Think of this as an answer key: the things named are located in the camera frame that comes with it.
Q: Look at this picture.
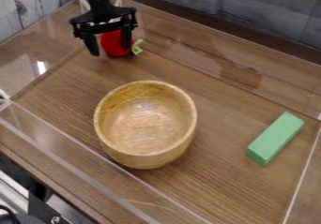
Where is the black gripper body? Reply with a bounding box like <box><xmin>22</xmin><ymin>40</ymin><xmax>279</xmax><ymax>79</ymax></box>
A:
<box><xmin>70</xmin><ymin>7</ymin><xmax>138</xmax><ymax>37</ymax></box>

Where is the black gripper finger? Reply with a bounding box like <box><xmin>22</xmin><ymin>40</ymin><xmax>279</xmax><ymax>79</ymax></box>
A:
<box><xmin>82</xmin><ymin>32</ymin><xmax>99</xmax><ymax>56</ymax></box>
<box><xmin>121</xmin><ymin>22</ymin><xmax>132</xmax><ymax>51</ymax></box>

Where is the red plush fruit green leaf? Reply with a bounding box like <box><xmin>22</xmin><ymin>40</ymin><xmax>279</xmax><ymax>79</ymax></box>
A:
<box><xmin>101</xmin><ymin>30</ymin><xmax>144</xmax><ymax>57</ymax></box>

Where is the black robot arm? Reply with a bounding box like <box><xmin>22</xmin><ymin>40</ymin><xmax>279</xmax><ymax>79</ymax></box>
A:
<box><xmin>70</xmin><ymin>0</ymin><xmax>138</xmax><ymax>56</ymax></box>

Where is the wooden bowl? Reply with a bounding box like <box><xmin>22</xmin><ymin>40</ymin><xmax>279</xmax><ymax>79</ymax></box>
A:
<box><xmin>93</xmin><ymin>81</ymin><xmax>198</xmax><ymax>170</ymax></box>

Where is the green rectangular block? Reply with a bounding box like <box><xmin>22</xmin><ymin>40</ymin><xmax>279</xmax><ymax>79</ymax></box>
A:
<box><xmin>245</xmin><ymin>112</ymin><xmax>305</xmax><ymax>166</ymax></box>

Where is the clear acrylic corner bracket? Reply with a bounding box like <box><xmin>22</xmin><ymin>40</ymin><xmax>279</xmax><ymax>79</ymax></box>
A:
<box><xmin>79</xmin><ymin>0</ymin><xmax>124</xmax><ymax>14</ymax></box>

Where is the clear acrylic tray wall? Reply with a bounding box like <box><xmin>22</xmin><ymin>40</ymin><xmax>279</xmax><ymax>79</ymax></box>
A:
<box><xmin>0</xmin><ymin>94</ymin><xmax>212</xmax><ymax>224</ymax></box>

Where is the black metal bracket with bolt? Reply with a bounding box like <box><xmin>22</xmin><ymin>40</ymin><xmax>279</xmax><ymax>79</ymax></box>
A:
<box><xmin>29</xmin><ymin>193</ymin><xmax>71</xmax><ymax>224</ymax></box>

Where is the black cable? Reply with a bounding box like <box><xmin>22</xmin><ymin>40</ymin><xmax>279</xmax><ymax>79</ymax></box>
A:
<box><xmin>0</xmin><ymin>204</ymin><xmax>21</xmax><ymax>224</ymax></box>

